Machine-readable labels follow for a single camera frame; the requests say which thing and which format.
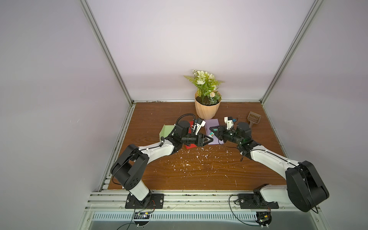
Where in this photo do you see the right base cable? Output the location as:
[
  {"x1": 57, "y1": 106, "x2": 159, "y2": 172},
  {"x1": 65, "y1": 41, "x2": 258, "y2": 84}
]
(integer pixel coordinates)
[{"x1": 228, "y1": 195, "x2": 272, "y2": 228}]

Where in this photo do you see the brown plastic scoop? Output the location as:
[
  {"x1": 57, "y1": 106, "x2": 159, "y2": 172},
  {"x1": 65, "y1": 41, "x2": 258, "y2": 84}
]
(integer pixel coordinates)
[{"x1": 247, "y1": 111, "x2": 262, "y2": 128}]

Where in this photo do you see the base cable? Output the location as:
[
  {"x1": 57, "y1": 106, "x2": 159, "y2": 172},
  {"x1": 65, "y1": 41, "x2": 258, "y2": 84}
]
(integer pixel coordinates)
[
  {"x1": 228, "y1": 195, "x2": 272, "y2": 228},
  {"x1": 116, "y1": 201, "x2": 156, "y2": 230}
]

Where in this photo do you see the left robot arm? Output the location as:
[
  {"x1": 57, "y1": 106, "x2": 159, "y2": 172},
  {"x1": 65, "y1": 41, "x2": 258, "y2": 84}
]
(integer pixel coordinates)
[{"x1": 110, "y1": 119, "x2": 213, "y2": 206}]

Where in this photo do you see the artificial flower plant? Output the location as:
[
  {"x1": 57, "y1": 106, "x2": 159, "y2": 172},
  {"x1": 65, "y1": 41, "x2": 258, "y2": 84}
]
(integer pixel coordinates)
[{"x1": 184, "y1": 70, "x2": 223, "y2": 106}]

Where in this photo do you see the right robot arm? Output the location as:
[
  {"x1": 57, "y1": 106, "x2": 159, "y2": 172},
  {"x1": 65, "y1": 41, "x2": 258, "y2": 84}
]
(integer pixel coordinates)
[{"x1": 210, "y1": 122, "x2": 330, "y2": 212}]

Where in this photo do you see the purple envelope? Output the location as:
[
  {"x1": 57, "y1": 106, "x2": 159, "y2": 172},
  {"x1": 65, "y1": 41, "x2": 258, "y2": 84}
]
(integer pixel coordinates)
[{"x1": 205, "y1": 119, "x2": 223, "y2": 145}]

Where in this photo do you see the red envelope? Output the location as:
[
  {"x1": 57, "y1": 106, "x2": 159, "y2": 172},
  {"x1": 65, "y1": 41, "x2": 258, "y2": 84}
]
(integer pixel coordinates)
[{"x1": 186, "y1": 121, "x2": 197, "y2": 149}]

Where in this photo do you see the white green glue stick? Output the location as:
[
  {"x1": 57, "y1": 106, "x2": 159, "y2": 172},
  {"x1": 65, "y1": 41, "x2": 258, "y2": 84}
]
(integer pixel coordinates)
[{"x1": 208, "y1": 129, "x2": 220, "y2": 137}]

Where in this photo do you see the left base cable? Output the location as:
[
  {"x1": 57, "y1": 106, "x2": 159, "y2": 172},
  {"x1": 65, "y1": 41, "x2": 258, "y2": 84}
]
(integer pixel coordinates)
[{"x1": 116, "y1": 201, "x2": 156, "y2": 230}]

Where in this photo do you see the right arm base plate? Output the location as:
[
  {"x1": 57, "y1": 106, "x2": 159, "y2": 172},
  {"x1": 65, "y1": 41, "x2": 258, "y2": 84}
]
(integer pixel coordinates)
[{"x1": 237, "y1": 194, "x2": 279, "y2": 209}]

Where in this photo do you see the beige flower pot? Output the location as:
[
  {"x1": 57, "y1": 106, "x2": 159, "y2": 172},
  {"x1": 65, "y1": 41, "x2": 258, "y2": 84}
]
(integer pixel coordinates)
[{"x1": 195, "y1": 93, "x2": 221, "y2": 120}]

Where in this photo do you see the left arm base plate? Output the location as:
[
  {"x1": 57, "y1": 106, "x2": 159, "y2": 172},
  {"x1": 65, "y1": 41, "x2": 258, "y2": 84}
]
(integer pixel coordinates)
[{"x1": 125, "y1": 193, "x2": 164, "y2": 209}]

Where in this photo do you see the green envelope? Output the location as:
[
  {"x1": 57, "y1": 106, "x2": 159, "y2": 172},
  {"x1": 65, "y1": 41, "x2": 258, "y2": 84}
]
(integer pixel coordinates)
[{"x1": 159, "y1": 125, "x2": 175, "y2": 139}]

